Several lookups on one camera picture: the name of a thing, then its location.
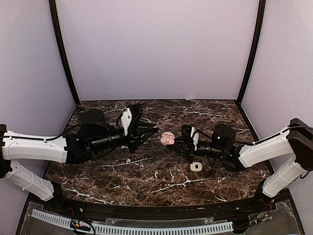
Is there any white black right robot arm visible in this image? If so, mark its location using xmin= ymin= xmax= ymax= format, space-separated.
xmin=160 ymin=118 xmax=313 ymax=212

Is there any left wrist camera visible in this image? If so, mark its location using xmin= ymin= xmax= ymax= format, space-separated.
xmin=115 ymin=104 xmax=143 ymax=136

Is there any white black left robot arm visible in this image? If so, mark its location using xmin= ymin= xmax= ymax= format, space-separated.
xmin=0 ymin=105 xmax=158 ymax=213

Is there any pink earbud charging case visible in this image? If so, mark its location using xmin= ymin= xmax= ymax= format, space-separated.
xmin=160 ymin=132 xmax=175 ymax=146

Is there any white slotted cable duct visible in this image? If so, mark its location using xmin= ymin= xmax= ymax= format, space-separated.
xmin=31 ymin=209 xmax=233 ymax=235

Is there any white charging case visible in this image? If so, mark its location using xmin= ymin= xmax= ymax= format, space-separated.
xmin=190 ymin=162 xmax=202 ymax=172

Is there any black right frame post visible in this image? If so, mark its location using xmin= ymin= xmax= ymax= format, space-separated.
xmin=236 ymin=0 xmax=266 ymax=106

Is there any black left frame post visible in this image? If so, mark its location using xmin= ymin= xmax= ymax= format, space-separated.
xmin=48 ymin=0 xmax=80 ymax=106

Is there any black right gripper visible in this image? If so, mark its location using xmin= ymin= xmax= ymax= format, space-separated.
xmin=166 ymin=136 xmax=226 ymax=164

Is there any black front aluminium rail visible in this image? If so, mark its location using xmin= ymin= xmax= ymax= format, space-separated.
xmin=44 ymin=198 xmax=276 ymax=221

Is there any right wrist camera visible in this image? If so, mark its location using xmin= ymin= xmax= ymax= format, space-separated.
xmin=181 ymin=125 xmax=200 ymax=149

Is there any black frame post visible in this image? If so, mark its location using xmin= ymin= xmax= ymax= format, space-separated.
xmin=236 ymin=0 xmax=266 ymax=106
xmin=48 ymin=0 xmax=80 ymax=106

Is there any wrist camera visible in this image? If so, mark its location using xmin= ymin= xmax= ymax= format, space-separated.
xmin=115 ymin=104 xmax=143 ymax=136
xmin=181 ymin=125 xmax=200 ymax=149

